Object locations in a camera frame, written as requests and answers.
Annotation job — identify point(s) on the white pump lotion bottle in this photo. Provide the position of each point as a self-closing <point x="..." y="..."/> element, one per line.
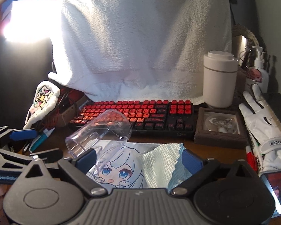
<point x="257" y="74"/>

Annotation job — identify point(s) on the white terry towel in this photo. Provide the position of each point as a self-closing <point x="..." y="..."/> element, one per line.
<point x="115" y="50"/>

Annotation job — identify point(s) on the clear plastic measuring cup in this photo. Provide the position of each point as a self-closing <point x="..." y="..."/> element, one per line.
<point x="106" y="134"/>

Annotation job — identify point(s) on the red black keyboard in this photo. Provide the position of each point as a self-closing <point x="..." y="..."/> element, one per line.
<point x="171" y="118"/>

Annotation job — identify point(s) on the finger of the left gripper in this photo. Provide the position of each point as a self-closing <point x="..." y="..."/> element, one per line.
<point x="18" y="135"/>

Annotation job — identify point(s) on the smartphone with lit screen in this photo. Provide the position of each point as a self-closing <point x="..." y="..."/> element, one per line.
<point x="272" y="180"/>

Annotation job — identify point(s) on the teal white pen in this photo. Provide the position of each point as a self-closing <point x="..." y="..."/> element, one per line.
<point x="40" y="139"/>

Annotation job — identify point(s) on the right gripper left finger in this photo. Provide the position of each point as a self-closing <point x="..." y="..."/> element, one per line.
<point x="75" y="170"/>

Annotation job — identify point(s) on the dark framed picture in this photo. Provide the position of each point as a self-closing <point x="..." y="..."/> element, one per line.
<point x="221" y="128"/>

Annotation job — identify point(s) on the white cylindrical humidifier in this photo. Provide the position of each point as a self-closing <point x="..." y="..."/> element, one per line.
<point x="219" y="78"/>

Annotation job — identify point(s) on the bright white lamp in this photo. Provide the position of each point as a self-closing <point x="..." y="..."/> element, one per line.
<point x="30" y="21"/>

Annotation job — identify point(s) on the white glove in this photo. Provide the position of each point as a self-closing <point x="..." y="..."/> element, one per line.
<point x="263" y="130"/>

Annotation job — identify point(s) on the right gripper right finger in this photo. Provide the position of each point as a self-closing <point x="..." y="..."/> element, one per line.
<point x="200" y="169"/>

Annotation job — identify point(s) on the anime character desk mat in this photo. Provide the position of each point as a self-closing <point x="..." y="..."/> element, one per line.
<point x="124" y="169"/>

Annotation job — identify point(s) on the teal quilted cleaning cloth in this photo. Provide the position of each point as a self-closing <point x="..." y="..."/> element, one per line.
<point x="163" y="167"/>

